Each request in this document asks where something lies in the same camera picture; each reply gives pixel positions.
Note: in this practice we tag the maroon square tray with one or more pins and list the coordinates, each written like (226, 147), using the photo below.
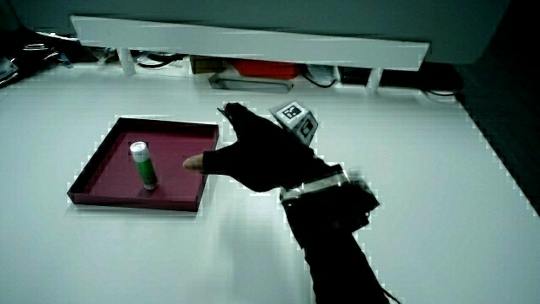
(177, 169)

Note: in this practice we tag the person's right hand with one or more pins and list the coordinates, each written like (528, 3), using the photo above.
(261, 156)

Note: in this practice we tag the grey metal tray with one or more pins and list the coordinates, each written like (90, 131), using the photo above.
(251, 84)

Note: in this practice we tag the black equipment pile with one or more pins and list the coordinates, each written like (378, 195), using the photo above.
(29, 52)

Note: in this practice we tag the red box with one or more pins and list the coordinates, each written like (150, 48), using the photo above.
(266, 68)

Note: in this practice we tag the brown cardboard box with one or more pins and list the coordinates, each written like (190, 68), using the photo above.
(206, 65)

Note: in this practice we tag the green glue stick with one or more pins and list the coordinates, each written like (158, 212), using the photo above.
(144, 166)

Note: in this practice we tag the person's right forearm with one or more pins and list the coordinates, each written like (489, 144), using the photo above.
(333, 245)

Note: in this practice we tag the white raised shelf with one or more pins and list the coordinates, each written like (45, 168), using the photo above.
(253, 42)

